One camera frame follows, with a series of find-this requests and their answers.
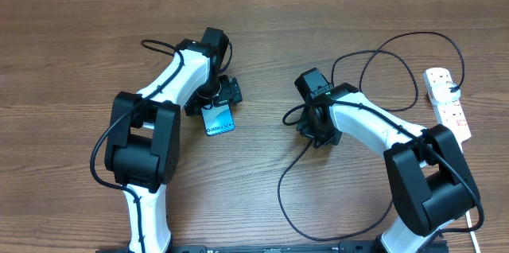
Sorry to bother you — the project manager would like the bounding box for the blue Samsung Galaxy smartphone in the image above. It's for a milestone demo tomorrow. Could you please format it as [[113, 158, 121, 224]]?
[[202, 105, 235, 136]]

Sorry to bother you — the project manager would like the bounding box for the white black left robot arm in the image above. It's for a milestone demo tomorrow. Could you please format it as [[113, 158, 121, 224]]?
[[97, 27, 243, 252]]

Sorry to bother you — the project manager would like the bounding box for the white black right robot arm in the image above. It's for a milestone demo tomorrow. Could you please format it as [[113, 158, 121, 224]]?
[[294, 68, 482, 252]]

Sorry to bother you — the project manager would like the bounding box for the white charger plug adapter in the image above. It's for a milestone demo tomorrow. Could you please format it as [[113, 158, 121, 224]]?
[[429, 83, 461, 105]]

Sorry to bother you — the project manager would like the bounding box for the white power strip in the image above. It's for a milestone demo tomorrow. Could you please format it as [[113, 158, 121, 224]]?
[[423, 68, 472, 148]]

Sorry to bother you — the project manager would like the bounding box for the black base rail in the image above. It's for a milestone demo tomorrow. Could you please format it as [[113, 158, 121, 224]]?
[[95, 239, 450, 253]]

